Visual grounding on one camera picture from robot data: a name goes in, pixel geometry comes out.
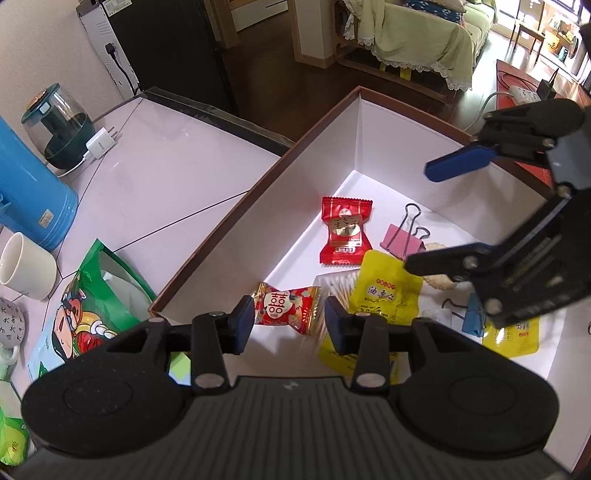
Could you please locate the green blue snack bag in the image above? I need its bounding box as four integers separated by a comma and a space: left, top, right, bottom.
27, 240, 155, 381

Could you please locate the blue thermos flask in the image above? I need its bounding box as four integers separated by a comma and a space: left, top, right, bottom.
0, 120, 78, 251

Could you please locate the black refrigerator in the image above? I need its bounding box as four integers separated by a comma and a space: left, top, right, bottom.
76, 0, 238, 114

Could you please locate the white power strip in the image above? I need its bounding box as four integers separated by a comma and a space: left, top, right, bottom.
508, 85, 540, 105

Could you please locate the blue binder clip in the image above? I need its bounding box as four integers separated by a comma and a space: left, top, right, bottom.
442, 293, 487, 338

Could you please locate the red candy packet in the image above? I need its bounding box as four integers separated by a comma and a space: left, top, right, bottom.
320, 196, 373, 266

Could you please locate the large brown white box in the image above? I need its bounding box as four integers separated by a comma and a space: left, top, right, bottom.
151, 88, 590, 470

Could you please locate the cream braided hair ring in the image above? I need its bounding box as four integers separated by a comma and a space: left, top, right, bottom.
421, 241, 463, 292

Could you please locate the green tissue pack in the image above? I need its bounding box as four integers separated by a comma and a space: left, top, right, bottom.
0, 381, 29, 466

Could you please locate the yellow snack pouch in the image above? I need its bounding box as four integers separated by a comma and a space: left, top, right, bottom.
482, 318, 540, 358
348, 250, 423, 326

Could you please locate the white power adapter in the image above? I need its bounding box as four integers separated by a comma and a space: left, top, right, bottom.
84, 127, 118, 160

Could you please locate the red patterned snack packet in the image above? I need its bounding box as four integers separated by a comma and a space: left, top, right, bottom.
252, 282, 321, 335

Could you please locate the white ceramic mug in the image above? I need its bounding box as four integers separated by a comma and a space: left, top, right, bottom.
1, 232, 57, 300

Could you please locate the bag of cotton swabs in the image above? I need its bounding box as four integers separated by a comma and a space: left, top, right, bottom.
311, 268, 361, 343

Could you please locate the wooden chair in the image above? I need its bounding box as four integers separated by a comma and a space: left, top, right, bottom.
510, 0, 545, 60

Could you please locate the patterned mug with spoon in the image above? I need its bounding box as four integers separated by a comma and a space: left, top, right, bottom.
0, 297, 26, 380

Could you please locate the pink binder clip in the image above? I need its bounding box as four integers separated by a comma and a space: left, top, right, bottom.
380, 203, 431, 261

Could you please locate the sofa with green cover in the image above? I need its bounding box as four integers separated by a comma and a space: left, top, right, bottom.
344, 1, 497, 91

